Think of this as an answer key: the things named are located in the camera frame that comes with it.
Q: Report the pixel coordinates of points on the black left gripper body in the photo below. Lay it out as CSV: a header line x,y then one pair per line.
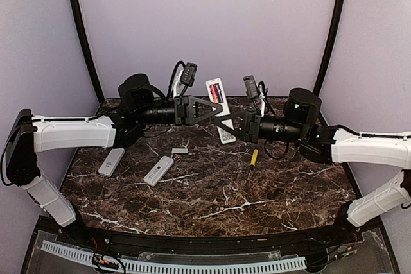
x,y
182,117

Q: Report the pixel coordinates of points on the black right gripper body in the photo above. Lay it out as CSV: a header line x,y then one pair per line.
x,y
254,131

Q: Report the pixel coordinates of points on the yellow handled screwdriver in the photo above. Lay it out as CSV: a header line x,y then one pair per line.
x,y
252,164

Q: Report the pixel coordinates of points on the grey battery cover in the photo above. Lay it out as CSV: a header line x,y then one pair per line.
x,y
179,151

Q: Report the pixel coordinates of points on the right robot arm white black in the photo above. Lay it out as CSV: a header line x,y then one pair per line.
x,y
331,144

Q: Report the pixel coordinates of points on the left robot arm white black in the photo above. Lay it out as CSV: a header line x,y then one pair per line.
x,y
141,104

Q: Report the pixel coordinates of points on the white remote with barcode label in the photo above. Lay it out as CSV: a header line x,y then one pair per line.
x,y
158,171

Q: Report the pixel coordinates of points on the plain white slim remote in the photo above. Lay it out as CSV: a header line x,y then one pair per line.
x,y
111,162

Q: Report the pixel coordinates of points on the red blue battery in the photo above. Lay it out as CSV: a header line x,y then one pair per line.
x,y
216,93

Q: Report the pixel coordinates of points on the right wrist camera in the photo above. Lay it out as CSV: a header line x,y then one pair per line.
x,y
252,90

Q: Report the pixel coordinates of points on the right black frame post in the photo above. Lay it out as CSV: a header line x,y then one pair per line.
x,y
328,49

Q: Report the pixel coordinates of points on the black frame post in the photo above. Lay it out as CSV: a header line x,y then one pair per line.
x,y
86,51
328,49

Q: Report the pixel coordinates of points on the left black frame post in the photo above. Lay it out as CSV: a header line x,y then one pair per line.
x,y
86,51

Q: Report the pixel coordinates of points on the white slotted cable duct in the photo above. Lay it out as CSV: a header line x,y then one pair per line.
x,y
148,262

